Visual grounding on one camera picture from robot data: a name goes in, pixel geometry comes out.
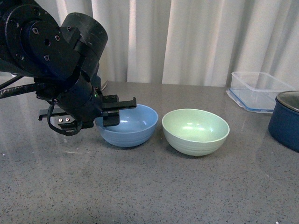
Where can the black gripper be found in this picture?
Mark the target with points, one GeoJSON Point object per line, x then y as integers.
{"type": "Point", "coordinates": [77, 107]}

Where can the blue plastic bowl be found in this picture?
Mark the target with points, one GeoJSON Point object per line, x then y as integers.
{"type": "Point", "coordinates": [136, 126]}

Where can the green plastic bowl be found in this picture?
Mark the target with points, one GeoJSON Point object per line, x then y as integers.
{"type": "Point", "coordinates": [194, 132]}

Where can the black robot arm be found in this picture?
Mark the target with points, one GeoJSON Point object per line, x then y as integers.
{"type": "Point", "coordinates": [57, 62]}

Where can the white pleated curtain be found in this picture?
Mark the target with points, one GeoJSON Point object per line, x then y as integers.
{"type": "Point", "coordinates": [193, 42]}

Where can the clear plastic food container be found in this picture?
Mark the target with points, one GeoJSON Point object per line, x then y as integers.
{"type": "Point", "coordinates": [256, 91]}

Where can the dark blue pot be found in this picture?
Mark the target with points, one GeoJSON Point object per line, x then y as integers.
{"type": "Point", "coordinates": [284, 122]}

